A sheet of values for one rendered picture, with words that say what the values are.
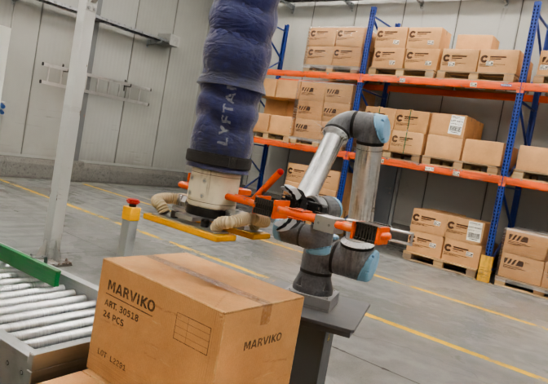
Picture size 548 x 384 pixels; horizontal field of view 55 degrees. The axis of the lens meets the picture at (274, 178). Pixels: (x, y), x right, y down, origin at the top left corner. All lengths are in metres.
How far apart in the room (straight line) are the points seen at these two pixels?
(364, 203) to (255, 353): 0.87
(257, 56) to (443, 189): 8.74
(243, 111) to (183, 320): 0.69
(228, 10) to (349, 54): 8.29
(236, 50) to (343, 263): 1.09
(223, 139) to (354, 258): 0.91
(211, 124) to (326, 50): 8.63
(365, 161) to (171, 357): 1.10
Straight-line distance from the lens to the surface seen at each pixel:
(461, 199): 10.21
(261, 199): 1.66
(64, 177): 5.34
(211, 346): 1.62
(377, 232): 1.47
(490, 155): 8.77
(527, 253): 8.55
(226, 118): 1.74
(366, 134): 2.24
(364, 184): 2.28
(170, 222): 1.78
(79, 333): 2.41
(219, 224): 1.67
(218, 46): 1.77
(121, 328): 1.92
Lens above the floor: 1.42
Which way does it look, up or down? 3 degrees down
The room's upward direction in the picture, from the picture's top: 10 degrees clockwise
